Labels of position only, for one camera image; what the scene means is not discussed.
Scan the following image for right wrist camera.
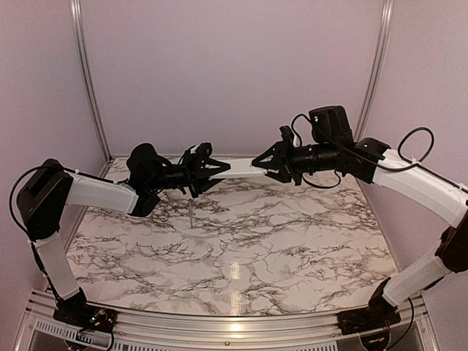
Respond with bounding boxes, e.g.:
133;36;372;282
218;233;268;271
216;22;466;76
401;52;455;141
279;126;300;148

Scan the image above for front aluminium rail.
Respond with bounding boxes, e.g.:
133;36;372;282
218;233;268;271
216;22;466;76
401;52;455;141
14;291;440;350

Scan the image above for left aluminium frame post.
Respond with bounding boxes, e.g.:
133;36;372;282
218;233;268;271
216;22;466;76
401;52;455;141
69;0;113;163

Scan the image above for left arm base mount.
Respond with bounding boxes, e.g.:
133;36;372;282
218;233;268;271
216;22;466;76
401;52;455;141
53;304;117;333

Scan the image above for right aluminium frame post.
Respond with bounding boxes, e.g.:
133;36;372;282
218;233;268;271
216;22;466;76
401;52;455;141
355;0;394;140

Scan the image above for white remote control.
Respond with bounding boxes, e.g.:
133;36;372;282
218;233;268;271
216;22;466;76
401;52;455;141
210;157;267;180

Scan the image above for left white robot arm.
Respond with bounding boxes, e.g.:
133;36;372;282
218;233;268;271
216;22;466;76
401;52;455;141
9;143;230;325

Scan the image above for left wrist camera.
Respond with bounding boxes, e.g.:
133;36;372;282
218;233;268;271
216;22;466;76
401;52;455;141
182;142;213;162

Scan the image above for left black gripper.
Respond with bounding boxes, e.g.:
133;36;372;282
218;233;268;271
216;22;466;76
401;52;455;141
147;149;232;198

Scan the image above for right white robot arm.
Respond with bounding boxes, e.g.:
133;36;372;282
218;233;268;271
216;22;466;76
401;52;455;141
252;106;467;328

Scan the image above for aluminium frame post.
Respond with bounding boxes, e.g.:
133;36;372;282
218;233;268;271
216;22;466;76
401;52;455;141
355;0;394;140
69;0;113;163

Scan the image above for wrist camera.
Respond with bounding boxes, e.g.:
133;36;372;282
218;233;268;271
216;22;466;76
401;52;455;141
279;126;300;148
182;142;213;162

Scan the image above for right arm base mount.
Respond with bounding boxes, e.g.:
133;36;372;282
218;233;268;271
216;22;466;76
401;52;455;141
337;306;401;335

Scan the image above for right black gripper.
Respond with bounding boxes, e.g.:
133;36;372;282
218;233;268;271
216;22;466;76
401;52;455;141
252;134;339;186

